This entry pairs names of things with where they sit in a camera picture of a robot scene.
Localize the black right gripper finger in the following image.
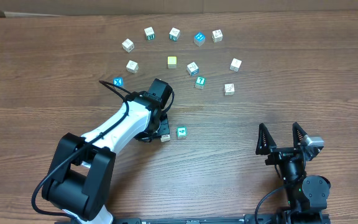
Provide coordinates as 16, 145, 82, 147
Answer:
255, 123, 277, 155
292, 122, 307, 147

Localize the leaf drawing wooden block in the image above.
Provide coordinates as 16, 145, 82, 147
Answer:
160, 134, 170, 142

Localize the green 4 wooden block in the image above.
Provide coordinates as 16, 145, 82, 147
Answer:
177, 127, 187, 139

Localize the green 7 wooden block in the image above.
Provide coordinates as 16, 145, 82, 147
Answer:
195, 77, 206, 89

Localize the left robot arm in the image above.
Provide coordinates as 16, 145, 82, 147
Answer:
31, 78, 175, 223

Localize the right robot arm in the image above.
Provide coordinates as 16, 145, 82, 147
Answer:
254, 122, 331, 223

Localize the wooden block lower right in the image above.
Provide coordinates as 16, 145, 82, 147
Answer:
224, 83, 235, 96

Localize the blue X wooden block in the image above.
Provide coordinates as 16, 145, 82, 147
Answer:
113, 77, 124, 87

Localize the wooden block blue side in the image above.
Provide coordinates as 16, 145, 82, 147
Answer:
186, 62, 199, 76

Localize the yellow top wooden block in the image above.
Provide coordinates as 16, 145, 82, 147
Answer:
167, 56, 177, 69

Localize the wooden block left middle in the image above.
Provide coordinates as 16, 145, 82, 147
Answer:
126, 60, 139, 73

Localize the wooden block far right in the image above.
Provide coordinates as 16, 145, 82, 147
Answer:
229, 58, 242, 72

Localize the plain wooden block far left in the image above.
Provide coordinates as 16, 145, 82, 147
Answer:
122, 39, 134, 53

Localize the wooden block teal letter side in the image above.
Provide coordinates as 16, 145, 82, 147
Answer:
169, 27, 180, 42

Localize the blue top wooden block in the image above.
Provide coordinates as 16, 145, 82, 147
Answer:
194, 32, 206, 47

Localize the wooden block drawing top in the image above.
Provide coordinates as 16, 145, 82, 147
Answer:
212, 29, 223, 43

